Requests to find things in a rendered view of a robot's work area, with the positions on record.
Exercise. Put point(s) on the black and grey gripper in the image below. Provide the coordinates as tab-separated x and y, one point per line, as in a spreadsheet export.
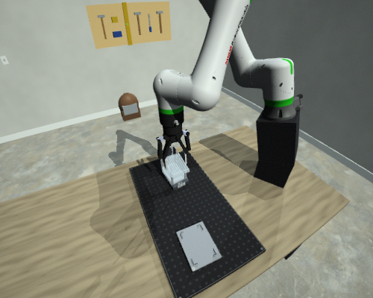
171	135

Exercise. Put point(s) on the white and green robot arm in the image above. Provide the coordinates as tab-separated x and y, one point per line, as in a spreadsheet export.
201	90

